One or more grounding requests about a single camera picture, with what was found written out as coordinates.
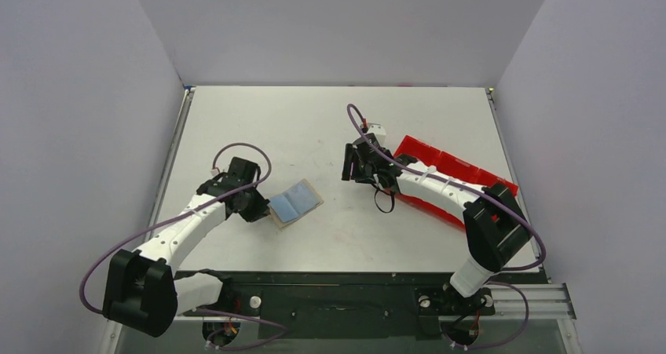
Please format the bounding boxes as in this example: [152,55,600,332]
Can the beige leather card holder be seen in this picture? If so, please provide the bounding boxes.
[269,179,324,229]

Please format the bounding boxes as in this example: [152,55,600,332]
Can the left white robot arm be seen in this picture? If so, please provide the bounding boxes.
[102,157,269,337]

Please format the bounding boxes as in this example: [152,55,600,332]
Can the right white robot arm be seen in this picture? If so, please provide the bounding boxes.
[342,133,533,312]

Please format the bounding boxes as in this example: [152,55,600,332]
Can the red plastic bin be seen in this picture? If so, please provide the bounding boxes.
[393,135,520,231]

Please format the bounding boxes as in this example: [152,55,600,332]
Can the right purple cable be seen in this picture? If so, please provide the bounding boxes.
[346,103,547,350]

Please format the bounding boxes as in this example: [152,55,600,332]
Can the purple cable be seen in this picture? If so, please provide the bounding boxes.
[79,142,290,337]
[346,103,547,350]

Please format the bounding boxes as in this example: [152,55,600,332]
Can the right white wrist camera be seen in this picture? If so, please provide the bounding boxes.
[365,123,386,138]

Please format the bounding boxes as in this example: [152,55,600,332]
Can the black looped cable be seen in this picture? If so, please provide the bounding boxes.
[372,188,397,215]

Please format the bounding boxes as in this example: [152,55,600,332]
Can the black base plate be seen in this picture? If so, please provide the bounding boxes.
[183,269,548,341]

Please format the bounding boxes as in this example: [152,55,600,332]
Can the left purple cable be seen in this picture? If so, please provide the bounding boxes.
[79,142,290,337]

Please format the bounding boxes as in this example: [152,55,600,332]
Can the aluminium frame rail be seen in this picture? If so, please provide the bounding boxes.
[101,86,575,353]

